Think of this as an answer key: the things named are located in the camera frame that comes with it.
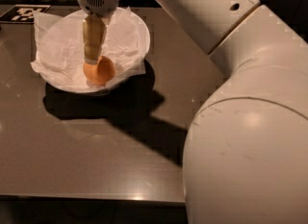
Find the black white fiducial marker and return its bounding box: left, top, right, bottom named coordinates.
left=0, top=4, right=50, bottom=24

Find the orange fruit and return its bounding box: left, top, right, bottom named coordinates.
left=83, top=56, right=116, bottom=86

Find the white bowl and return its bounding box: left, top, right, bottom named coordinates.
left=38, top=5, right=151, bottom=94

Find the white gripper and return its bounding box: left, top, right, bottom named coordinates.
left=77, top=0, right=119, bottom=64

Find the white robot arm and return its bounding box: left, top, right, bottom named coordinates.
left=156, top=0, right=308, bottom=224

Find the white crumpled paper liner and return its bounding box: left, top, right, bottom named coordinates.
left=30, top=7, right=146, bottom=88

